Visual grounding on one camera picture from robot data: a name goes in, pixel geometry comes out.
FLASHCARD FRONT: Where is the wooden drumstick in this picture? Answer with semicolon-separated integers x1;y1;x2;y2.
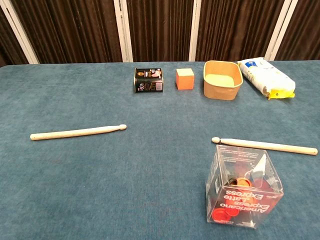
211;136;319;156
29;123;128;141

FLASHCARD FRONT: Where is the black tin can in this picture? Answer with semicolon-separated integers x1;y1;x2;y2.
133;67;164;94

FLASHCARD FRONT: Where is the blue velvet table cloth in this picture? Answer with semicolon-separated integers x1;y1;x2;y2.
0;59;320;240

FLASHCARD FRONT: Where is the orange wooden cube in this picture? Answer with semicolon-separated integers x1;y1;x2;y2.
175;68;195;91

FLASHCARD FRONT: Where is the brown paper bowl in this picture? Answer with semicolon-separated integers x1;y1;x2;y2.
203;60;244;101

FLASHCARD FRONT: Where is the dark brown curtain panel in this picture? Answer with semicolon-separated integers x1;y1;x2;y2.
195;0;286;62
0;7;30;68
9;0;123;65
274;0;320;61
126;0;195;63

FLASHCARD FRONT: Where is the clear plastic capsule box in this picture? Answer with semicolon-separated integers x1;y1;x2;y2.
205;144;285;230

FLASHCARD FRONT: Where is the white wet wipes pack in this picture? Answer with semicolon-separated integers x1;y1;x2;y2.
236;57;297;101

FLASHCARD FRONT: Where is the white partition frame post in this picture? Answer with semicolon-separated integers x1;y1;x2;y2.
188;0;202;62
0;0;40;65
264;0;299;62
113;0;134;63

